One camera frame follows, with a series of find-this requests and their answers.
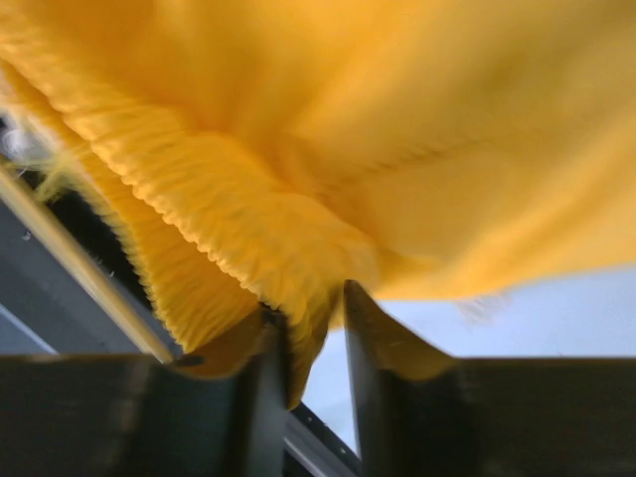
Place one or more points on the yellow hanger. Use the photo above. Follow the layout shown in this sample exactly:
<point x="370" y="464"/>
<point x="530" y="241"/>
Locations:
<point x="69" y="254"/>

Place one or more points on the yellow shorts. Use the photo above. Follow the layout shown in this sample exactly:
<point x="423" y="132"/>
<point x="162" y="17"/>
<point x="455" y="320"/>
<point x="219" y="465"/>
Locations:
<point x="250" y="152"/>

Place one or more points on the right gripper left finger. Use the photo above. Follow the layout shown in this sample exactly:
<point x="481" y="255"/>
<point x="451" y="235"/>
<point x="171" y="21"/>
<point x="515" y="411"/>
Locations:
<point x="127" y="415"/>

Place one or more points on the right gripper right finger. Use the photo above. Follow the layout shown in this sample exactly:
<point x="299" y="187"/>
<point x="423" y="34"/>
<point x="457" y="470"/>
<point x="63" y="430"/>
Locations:
<point x="421" y="412"/>

